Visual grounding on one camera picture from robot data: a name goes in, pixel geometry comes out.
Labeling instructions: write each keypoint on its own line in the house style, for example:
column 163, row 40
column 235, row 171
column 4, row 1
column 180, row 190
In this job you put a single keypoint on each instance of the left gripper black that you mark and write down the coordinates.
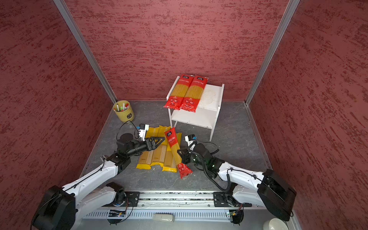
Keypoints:
column 151, row 145

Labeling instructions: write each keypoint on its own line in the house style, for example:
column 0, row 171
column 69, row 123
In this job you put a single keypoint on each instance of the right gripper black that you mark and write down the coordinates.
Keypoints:
column 184, row 156

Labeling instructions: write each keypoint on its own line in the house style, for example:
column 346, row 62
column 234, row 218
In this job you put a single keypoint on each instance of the red pasta package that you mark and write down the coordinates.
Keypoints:
column 172, row 139
column 179, row 91
column 193, row 95

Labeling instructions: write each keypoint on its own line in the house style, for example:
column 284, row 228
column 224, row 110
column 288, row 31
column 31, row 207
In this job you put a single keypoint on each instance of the yellow pasta package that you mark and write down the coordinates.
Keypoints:
column 169, row 164
column 159, row 154
column 145, row 159

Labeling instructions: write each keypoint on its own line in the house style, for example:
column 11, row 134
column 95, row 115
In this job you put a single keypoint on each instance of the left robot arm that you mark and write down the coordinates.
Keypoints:
column 62, row 207

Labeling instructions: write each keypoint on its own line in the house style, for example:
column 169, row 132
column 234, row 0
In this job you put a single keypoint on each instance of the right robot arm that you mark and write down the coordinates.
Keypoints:
column 240, row 186

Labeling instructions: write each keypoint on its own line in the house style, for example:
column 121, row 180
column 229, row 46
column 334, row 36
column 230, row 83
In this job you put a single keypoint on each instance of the white two-tier shelf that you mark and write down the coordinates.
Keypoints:
column 207, row 112

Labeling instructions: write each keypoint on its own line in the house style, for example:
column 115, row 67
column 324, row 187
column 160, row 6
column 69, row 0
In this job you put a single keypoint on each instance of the yellow pen holder cup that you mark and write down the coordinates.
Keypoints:
column 124, row 111

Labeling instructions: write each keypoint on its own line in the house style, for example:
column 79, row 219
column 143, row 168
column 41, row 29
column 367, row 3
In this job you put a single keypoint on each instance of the small white remote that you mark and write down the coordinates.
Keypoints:
column 163, row 217

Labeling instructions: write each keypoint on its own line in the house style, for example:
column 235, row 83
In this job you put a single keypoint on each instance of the white bowl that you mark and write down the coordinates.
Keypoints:
column 275, row 224

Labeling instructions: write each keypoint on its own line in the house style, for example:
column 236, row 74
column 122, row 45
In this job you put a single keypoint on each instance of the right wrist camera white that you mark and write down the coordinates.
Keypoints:
column 191, row 141

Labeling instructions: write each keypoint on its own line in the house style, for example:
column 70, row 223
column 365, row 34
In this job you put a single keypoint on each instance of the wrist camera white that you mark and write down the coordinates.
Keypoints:
column 191, row 141
column 143, row 129

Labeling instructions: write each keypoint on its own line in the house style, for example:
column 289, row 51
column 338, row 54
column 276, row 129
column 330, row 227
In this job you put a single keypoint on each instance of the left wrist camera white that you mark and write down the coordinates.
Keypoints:
column 143, row 129

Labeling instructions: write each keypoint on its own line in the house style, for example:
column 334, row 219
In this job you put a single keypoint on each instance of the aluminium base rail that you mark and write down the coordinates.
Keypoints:
column 168, row 200

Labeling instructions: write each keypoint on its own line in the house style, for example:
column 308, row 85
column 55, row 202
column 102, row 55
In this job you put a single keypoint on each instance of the white cable duct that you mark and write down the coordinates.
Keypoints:
column 219, row 215

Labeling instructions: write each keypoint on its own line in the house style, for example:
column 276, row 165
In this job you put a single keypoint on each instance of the left aluminium corner post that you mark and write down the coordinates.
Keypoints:
column 72, row 25

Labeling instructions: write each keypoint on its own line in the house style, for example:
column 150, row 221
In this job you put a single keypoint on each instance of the aluminium corner post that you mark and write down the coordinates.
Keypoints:
column 72, row 25
column 283, row 24

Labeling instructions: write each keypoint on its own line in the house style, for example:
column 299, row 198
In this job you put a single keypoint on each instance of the right aluminium corner post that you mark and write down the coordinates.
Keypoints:
column 283, row 24

